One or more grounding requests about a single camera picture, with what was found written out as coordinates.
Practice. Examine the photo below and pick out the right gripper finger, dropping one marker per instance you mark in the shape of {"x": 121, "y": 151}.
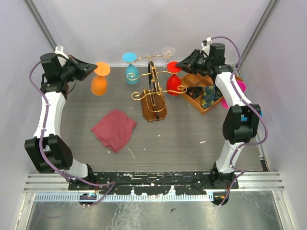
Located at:
{"x": 189, "y": 61}
{"x": 190, "y": 70}

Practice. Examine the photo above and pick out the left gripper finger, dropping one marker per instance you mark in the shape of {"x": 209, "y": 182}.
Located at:
{"x": 86, "y": 67}
{"x": 85, "y": 74}

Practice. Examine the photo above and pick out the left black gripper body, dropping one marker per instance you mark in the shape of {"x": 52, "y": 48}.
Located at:
{"x": 70, "y": 71}

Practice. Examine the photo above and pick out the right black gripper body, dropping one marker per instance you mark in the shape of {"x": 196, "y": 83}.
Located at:
{"x": 202, "y": 63}

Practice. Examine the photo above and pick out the orange wine glass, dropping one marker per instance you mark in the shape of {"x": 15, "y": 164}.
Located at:
{"x": 99, "y": 82}

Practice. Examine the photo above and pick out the red wine glass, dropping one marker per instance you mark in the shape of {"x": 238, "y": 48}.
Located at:
{"x": 173, "y": 81}

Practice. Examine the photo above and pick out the pink wine glass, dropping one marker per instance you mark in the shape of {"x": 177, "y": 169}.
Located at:
{"x": 233, "y": 91}

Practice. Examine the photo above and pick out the blue wine glass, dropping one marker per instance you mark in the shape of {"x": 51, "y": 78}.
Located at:
{"x": 245, "y": 118}
{"x": 131, "y": 72}

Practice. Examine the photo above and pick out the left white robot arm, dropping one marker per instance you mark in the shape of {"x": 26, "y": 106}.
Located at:
{"x": 46, "y": 149}

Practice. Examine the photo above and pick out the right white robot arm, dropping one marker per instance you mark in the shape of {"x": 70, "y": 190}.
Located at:
{"x": 237, "y": 133}

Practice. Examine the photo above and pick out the clear wine glass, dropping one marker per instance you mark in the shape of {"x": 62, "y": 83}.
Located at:
{"x": 167, "y": 52}

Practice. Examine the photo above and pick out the wooden compartment tray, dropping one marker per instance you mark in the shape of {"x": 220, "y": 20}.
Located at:
{"x": 190, "y": 80}

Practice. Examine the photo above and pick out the black rolled tie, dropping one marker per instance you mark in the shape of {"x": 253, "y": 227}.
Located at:
{"x": 194, "y": 92}

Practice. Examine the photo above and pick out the blue floral folded tie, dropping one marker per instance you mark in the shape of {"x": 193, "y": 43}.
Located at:
{"x": 208, "y": 96}

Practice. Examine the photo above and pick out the dark red cloth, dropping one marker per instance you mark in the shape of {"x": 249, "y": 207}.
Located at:
{"x": 114, "y": 130}

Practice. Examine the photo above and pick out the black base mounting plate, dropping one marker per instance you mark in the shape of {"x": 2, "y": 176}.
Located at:
{"x": 160, "y": 183}

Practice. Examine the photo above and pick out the gold wire wine glass rack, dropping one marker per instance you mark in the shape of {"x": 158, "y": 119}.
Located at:
{"x": 152, "y": 100}

